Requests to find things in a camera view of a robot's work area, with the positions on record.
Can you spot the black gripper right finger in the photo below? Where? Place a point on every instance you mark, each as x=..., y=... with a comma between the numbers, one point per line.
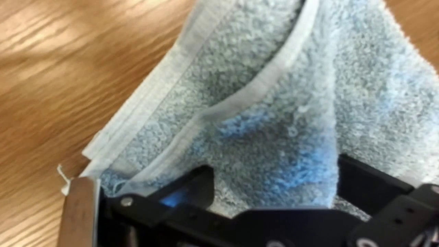
x=371, y=185

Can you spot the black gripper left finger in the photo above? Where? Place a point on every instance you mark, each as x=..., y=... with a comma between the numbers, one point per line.
x=194, y=186

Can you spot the light blue towel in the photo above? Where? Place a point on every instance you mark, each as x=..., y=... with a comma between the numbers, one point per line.
x=275, y=113

